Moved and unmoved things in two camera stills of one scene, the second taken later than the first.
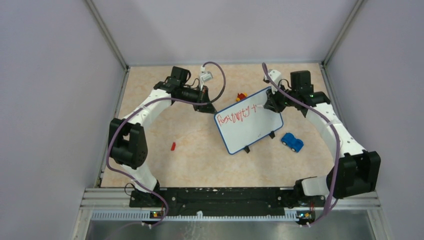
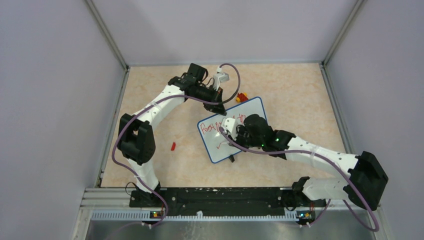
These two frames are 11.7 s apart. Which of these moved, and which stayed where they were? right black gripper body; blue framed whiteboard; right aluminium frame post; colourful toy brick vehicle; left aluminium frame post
Moved: right black gripper body; blue framed whiteboard
Stayed: left aluminium frame post; colourful toy brick vehicle; right aluminium frame post
